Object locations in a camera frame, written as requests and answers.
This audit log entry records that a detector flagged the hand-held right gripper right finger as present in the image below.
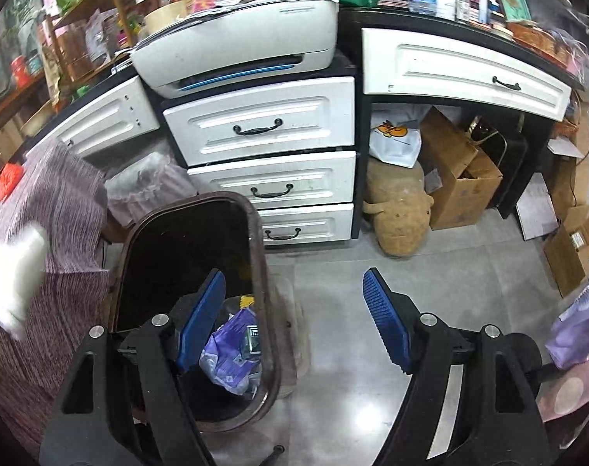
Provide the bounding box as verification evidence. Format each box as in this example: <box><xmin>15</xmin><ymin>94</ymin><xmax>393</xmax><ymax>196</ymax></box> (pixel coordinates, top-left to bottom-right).
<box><xmin>362</xmin><ymin>267</ymin><xmax>552</xmax><ymax>466</ymax></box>

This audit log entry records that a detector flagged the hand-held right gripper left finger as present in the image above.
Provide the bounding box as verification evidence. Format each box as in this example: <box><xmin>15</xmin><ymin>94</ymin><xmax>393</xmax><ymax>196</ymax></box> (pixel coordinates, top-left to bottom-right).
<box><xmin>38</xmin><ymin>269</ymin><xmax>226</xmax><ymax>466</ymax></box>

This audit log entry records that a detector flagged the purple plastic packet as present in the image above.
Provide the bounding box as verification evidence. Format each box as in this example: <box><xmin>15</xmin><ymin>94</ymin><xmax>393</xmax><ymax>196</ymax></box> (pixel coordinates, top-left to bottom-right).
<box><xmin>199</xmin><ymin>308</ymin><xmax>261</xmax><ymax>396</ymax></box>

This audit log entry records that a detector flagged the dark brown trash bin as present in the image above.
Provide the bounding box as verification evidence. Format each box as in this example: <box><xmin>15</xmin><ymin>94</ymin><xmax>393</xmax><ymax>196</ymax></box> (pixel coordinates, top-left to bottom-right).
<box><xmin>109</xmin><ymin>191</ymin><xmax>282</xmax><ymax>433</ymax></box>

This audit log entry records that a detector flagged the brown plush toy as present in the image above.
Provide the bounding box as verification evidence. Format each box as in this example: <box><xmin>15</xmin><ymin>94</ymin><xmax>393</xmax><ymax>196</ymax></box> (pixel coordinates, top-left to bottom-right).
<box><xmin>362</xmin><ymin>158</ymin><xmax>436</xmax><ymax>258</ymax></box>

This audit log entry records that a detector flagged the clear plastic bag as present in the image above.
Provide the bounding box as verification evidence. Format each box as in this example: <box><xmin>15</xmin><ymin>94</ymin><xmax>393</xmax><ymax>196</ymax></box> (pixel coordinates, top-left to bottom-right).
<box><xmin>104</xmin><ymin>152</ymin><xmax>198</xmax><ymax>229</ymax></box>

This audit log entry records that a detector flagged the open brown cardboard box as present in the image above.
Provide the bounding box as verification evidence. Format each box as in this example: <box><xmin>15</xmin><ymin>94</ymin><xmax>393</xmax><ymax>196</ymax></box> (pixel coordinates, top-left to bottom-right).
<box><xmin>418</xmin><ymin>106</ymin><xmax>504</xmax><ymax>231</ymax></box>

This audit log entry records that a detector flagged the purple striped tablecloth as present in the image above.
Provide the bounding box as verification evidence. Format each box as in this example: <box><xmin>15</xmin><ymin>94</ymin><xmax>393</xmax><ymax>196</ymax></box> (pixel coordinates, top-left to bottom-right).
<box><xmin>0</xmin><ymin>143</ymin><xmax>112</xmax><ymax>447</ymax></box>

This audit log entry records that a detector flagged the white bag with orange print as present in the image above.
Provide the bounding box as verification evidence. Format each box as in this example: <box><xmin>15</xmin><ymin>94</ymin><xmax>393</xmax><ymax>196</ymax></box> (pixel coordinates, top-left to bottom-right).
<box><xmin>369</xmin><ymin>109</ymin><xmax>422</xmax><ymax>169</ymax></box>

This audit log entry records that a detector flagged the flat grey cardboard sheet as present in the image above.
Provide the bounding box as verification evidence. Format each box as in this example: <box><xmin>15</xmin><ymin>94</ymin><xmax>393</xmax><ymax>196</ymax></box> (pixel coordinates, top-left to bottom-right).
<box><xmin>515</xmin><ymin>172</ymin><xmax>560</xmax><ymax>241</ymax></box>

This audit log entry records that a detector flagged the purple floral bag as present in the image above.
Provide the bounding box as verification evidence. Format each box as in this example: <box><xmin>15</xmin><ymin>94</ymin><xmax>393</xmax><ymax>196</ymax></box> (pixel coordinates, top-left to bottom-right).
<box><xmin>544</xmin><ymin>272</ymin><xmax>589</xmax><ymax>370</ymax></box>

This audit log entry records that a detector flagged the cardboard box with label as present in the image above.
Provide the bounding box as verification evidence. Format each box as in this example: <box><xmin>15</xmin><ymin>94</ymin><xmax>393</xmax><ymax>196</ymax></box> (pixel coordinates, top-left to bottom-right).
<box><xmin>544</xmin><ymin>206</ymin><xmax>589</xmax><ymax>297</ymax></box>

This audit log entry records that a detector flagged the red mesh sleeve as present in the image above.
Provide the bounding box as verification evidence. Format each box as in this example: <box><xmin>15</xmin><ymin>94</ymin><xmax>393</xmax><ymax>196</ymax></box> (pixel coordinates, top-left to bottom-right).
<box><xmin>0</xmin><ymin>162</ymin><xmax>26</xmax><ymax>202</ymax></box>

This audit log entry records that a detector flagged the white printer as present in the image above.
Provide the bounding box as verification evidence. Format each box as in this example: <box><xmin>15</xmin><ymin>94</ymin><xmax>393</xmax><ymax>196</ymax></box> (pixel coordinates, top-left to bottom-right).
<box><xmin>129</xmin><ymin>0</ymin><xmax>339</xmax><ymax>99</ymax></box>

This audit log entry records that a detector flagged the red can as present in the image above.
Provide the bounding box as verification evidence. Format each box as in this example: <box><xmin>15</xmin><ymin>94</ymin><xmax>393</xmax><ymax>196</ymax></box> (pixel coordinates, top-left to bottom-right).
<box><xmin>10</xmin><ymin>56</ymin><xmax>29</xmax><ymax>88</ymax></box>

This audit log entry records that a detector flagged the glass display cabinet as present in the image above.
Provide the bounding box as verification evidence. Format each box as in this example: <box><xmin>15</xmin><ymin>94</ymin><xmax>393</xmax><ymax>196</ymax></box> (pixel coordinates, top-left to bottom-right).
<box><xmin>0</xmin><ymin>0</ymin><xmax>47</xmax><ymax>108</ymax></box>

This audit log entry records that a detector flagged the white drawer with black handle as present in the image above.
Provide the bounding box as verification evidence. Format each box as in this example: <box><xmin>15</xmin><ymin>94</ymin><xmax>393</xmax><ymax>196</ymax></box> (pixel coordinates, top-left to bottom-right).
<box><xmin>188</xmin><ymin>150</ymin><xmax>357</xmax><ymax>209</ymax></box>
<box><xmin>258</xmin><ymin>202</ymin><xmax>354</xmax><ymax>248</ymax></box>
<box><xmin>162</xmin><ymin>76</ymin><xmax>356</xmax><ymax>167</ymax></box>

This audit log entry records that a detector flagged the black bag with gold handle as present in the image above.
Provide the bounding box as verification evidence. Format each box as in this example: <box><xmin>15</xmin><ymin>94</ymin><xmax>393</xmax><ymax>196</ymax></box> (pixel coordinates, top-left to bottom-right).
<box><xmin>467</xmin><ymin>116</ymin><xmax>528</xmax><ymax>219</ymax></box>

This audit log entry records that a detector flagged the wide white drawer without handle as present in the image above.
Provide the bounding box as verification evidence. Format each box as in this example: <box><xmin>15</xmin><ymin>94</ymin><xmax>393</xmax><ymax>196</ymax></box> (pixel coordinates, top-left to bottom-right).
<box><xmin>25</xmin><ymin>76</ymin><xmax>160</xmax><ymax>158</ymax></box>

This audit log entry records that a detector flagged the wide white drawer black handle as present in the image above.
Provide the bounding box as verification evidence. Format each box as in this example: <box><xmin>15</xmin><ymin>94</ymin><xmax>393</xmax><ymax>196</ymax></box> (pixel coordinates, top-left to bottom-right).
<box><xmin>361</xmin><ymin>28</ymin><xmax>587</xmax><ymax>122</ymax></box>

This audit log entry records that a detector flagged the teal picture frame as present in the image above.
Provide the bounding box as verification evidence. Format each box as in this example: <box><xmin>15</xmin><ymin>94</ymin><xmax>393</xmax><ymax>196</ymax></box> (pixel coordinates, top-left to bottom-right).
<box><xmin>498</xmin><ymin>0</ymin><xmax>531</xmax><ymax>23</ymax></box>

